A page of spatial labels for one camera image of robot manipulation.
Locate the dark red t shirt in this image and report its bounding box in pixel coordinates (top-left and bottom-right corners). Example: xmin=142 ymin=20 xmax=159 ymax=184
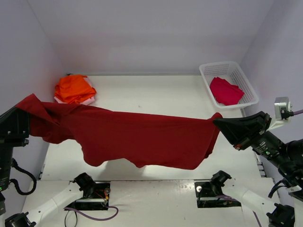
xmin=17 ymin=95 xmax=222 ymax=170

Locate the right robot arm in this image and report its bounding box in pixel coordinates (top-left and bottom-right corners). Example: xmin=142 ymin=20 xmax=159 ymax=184
xmin=209 ymin=110 xmax=303 ymax=227

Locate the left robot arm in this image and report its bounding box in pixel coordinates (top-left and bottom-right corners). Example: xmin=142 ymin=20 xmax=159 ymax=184
xmin=0 ymin=107 xmax=96 ymax=227

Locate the red t shirt in basket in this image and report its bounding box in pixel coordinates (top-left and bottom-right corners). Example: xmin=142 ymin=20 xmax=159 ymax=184
xmin=210 ymin=77 xmax=245 ymax=105

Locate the white plastic basket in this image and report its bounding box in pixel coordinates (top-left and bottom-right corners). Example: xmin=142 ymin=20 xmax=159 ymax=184
xmin=199 ymin=61 xmax=259 ymax=110

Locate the orange folded t shirt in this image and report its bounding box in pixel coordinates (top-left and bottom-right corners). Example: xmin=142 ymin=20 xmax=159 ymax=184
xmin=54 ymin=74 xmax=97 ymax=105

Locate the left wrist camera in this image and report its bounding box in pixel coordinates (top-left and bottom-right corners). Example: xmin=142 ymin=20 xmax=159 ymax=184
xmin=268 ymin=96 xmax=293 ymax=130

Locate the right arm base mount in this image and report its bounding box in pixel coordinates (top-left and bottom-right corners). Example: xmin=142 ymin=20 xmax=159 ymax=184
xmin=194 ymin=181 xmax=241 ymax=209

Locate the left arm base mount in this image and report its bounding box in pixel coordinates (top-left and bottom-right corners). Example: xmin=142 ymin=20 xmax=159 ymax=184
xmin=67 ymin=182 xmax=110 ymax=211

